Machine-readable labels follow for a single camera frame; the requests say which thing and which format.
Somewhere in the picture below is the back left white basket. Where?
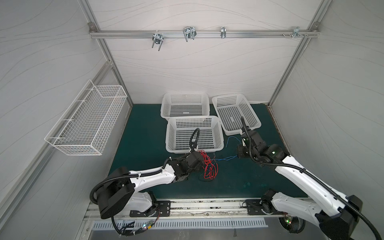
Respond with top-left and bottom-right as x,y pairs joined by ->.
160,93 -> 210,121

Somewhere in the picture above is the back right white basket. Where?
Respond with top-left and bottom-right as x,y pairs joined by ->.
212,94 -> 262,136

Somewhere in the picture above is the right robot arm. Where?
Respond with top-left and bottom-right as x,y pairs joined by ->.
238,127 -> 382,240

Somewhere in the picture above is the metal hook clamp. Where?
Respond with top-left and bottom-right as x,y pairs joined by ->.
282,27 -> 309,39
152,33 -> 164,51

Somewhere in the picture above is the white wire wall basket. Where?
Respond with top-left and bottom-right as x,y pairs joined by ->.
45,80 -> 127,156

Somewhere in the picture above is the aluminium cross rail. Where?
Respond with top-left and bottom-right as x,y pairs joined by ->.
90,29 -> 321,39

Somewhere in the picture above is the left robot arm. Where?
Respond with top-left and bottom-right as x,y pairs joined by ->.
90,151 -> 204,219

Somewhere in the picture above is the metal hook clamp left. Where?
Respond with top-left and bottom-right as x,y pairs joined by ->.
152,33 -> 164,51

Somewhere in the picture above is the white slotted cable duct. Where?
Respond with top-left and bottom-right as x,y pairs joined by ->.
92,217 -> 269,231

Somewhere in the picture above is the metal hook clamp right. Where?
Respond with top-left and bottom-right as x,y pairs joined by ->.
282,27 -> 309,39

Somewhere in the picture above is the blue cable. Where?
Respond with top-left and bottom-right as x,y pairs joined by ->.
214,135 -> 242,162

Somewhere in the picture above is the red cable with clip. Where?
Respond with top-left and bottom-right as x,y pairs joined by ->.
198,149 -> 219,181

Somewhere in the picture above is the metal u-bolt clamp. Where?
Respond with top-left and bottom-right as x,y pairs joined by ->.
183,26 -> 197,42

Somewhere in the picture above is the front white perforated basket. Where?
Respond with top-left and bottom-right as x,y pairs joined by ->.
165,116 -> 224,154

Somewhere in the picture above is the small metal bracket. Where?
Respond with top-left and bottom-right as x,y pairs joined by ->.
221,27 -> 227,39

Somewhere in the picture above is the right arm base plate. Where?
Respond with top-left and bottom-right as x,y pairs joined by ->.
242,199 -> 285,216

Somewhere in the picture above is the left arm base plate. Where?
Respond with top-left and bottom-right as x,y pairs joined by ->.
130,201 -> 171,218

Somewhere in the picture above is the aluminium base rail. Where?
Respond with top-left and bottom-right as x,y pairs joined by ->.
83,196 -> 319,221

